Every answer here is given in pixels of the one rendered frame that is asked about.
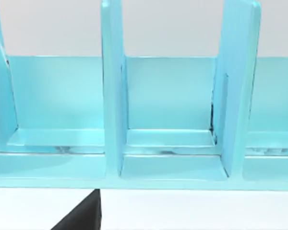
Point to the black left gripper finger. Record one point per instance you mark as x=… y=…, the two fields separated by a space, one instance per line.
x=86 y=213

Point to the light blue rack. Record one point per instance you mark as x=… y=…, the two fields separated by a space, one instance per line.
x=158 y=107

